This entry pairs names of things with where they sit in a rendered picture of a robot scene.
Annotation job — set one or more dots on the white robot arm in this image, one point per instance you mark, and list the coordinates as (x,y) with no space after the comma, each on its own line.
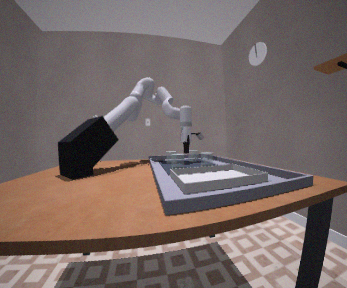
(130,104)

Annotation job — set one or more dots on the clear glass jar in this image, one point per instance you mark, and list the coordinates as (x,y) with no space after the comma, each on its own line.
(177,161)
(168,156)
(206,159)
(193,156)

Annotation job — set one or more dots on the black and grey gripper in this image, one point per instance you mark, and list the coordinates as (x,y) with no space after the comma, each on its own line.
(185,137)

